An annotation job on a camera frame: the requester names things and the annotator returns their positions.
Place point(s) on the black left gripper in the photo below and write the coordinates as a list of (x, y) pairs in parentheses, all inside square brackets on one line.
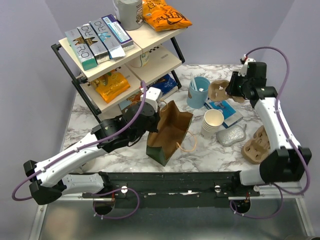
[(156, 119)]

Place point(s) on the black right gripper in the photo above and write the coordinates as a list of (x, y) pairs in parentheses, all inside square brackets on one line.
[(231, 90)]

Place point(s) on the green paper bag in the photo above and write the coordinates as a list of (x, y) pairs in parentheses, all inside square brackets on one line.
[(172, 129)]

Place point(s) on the single brown cup carrier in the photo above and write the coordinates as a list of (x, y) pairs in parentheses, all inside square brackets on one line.
[(217, 92)]

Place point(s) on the brown cardboard cup carrier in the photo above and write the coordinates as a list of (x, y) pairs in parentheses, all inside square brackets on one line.
[(256, 150)]

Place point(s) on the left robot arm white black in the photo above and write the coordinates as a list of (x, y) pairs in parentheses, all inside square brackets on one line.
[(54, 177)]

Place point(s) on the brown snack bag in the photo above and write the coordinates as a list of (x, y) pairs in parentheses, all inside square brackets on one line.
[(129, 101)]

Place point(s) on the blue razor box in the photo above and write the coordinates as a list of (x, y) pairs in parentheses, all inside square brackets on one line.
[(230, 114)]

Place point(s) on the blue snack bag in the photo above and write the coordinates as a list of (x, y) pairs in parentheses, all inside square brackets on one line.
[(165, 84)]

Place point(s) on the silver glitter pouch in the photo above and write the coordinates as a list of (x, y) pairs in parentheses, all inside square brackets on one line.
[(231, 135)]

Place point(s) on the yellow snack bag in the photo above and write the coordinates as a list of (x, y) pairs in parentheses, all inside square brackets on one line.
[(110, 85)]

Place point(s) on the stack of white paper cups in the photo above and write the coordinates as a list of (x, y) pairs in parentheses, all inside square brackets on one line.
[(212, 120)]

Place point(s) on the light blue cup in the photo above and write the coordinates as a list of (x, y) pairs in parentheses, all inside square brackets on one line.
[(196, 97)]

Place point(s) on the white stirrers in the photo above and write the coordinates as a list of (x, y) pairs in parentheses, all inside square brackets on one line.
[(194, 85)]

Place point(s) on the blue RO box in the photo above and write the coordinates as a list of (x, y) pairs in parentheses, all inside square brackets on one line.
[(106, 36)]

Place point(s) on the brown RO box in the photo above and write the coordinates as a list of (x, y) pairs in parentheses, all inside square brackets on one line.
[(94, 43)]

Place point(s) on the purple white box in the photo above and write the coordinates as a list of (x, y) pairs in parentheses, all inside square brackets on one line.
[(121, 35)]

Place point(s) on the teal RO box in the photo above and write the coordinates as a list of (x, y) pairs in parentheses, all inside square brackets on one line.
[(81, 49)]

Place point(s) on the orange chips bag top shelf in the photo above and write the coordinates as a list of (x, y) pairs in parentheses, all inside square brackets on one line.
[(163, 17)]

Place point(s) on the grey canister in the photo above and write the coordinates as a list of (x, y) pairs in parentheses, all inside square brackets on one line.
[(129, 13)]

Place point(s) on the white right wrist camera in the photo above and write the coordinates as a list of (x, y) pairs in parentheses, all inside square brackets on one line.
[(245, 64)]

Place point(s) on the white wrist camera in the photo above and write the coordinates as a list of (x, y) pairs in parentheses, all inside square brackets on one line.
[(245, 64), (153, 96)]

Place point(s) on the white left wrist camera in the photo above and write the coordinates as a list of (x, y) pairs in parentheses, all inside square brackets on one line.
[(153, 96)]

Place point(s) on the black frame beige shelf rack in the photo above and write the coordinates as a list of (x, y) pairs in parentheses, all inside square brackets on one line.
[(165, 56)]

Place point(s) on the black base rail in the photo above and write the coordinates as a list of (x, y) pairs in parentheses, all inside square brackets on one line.
[(172, 189)]

